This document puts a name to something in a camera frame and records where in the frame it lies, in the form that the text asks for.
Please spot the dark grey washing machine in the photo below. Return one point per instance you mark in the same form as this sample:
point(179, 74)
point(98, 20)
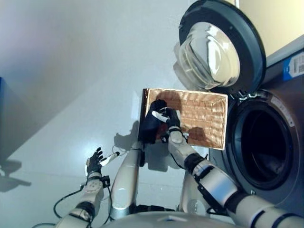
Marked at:
point(285, 107)

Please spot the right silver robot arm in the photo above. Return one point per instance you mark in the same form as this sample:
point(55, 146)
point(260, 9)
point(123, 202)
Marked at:
point(213, 183)

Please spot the light grey cabinet side panel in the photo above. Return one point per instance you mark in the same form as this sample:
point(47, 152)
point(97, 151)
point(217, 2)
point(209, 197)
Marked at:
point(280, 54)

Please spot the black garment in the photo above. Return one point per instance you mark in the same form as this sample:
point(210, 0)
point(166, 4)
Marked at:
point(149, 128)

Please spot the grey panel with dark edge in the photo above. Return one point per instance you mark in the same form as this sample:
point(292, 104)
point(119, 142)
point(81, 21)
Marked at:
point(3, 118)

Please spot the rectangular wicker laundry basket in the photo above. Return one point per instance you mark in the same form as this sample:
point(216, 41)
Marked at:
point(204, 118)

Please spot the round glass washer door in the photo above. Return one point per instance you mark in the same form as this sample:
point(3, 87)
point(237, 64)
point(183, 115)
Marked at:
point(225, 14)

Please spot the blue energy label sticker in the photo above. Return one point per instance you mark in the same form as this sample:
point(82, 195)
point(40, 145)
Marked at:
point(294, 66)

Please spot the right silver robot leg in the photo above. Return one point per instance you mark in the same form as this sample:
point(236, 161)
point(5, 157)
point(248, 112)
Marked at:
point(187, 199)

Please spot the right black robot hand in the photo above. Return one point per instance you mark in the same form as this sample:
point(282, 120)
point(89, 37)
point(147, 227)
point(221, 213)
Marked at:
point(174, 120)

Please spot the grey robot torso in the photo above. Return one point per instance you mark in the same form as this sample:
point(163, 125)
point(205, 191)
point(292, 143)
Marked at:
point(166, 221)

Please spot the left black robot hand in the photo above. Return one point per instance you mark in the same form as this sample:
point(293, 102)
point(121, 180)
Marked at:
point(93, 166)

